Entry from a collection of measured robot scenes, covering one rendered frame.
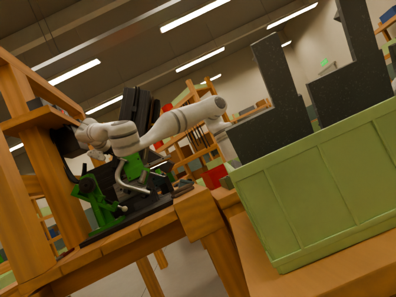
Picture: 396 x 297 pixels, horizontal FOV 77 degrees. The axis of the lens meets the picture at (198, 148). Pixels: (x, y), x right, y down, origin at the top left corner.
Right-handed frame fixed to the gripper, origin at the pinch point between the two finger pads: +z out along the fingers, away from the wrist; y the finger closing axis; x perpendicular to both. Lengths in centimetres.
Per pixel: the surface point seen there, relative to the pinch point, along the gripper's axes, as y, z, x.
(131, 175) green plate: -7.7, 18.6, 4.7
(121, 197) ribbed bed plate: -7.0, 20.3, 17.9
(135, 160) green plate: -6.1, 18.6, -4.7
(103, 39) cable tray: 169, 161, -185
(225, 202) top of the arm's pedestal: -63, -37, 10
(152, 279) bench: -29, 117, 69
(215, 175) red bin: -54, 21, -13
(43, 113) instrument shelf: 28.8, -23.0, -2.8
